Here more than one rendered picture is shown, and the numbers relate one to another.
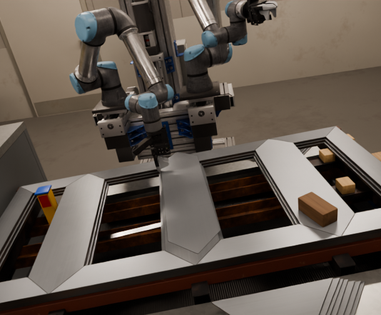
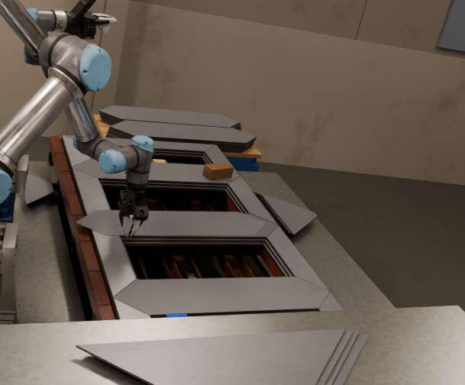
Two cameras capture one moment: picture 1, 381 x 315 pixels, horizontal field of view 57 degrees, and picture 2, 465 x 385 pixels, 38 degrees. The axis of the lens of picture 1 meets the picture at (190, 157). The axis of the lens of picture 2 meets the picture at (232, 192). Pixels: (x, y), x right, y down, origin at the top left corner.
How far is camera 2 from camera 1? 292 cm
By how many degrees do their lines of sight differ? 99
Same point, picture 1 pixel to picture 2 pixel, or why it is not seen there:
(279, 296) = (281, 211)
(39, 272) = (310, 302)
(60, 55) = not seen: outside the picture
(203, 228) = (237, 218)
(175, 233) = (244, 231)
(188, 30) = not seen: outside the picture
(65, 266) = (298, 287)
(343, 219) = not seen: hidden behind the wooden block
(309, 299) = (280, 204)
